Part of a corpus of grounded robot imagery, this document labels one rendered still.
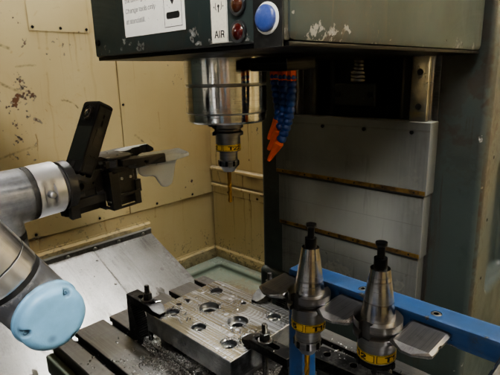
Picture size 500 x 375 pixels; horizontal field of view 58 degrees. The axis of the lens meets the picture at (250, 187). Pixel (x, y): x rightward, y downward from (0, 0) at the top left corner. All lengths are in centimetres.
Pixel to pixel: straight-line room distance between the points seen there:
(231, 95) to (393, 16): 30
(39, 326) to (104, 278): 131
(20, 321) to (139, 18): 46
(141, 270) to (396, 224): 108
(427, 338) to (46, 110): 151
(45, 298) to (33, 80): 132
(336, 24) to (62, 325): 48
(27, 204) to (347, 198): 87
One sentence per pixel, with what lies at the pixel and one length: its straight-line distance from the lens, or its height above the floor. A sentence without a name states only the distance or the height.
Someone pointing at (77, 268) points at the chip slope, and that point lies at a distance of 188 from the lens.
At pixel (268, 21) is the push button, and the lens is 54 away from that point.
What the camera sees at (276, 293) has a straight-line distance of 69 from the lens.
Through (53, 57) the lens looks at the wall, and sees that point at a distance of 182.
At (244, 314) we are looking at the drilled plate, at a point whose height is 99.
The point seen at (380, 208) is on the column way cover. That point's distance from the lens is 123.
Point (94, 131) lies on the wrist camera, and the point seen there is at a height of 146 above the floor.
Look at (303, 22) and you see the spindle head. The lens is 56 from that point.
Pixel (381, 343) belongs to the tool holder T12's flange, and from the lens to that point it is 62.
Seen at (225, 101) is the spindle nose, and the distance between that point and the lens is 83.
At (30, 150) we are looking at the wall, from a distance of 179.
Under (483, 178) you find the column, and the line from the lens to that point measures 117.
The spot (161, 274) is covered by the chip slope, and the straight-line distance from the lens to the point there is 189.
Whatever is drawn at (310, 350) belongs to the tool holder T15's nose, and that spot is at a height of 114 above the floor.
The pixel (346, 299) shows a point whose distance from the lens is 68.
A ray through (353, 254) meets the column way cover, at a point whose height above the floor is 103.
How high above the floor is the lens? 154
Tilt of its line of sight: 14 degrees down
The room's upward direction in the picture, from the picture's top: 2 degrees counter-clockwise
